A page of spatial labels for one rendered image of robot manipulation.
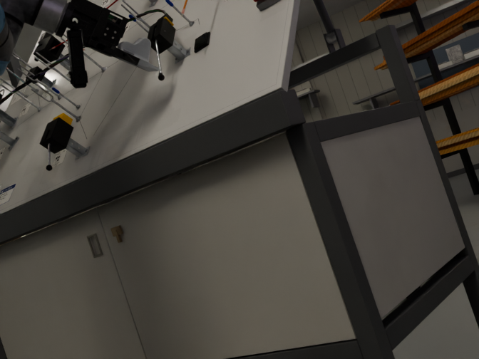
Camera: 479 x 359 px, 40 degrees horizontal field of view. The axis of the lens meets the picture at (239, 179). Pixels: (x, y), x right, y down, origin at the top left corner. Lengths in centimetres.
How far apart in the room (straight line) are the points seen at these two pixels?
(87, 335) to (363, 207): 78
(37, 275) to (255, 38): 86
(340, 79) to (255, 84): 957
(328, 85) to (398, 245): 950
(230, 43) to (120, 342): 74
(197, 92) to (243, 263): 36
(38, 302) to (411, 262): 96
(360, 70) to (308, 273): 954
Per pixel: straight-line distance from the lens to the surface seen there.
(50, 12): 133
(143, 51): 137
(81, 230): 162
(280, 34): 128
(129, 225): 149
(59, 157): 169
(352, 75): 1074
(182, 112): 135
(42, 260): 176
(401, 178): 148
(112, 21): 137
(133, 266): 152
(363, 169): 133
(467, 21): 594
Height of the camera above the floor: 71
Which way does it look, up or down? 2 degrees up
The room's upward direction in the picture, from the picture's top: 19 degrees counter-clockwise
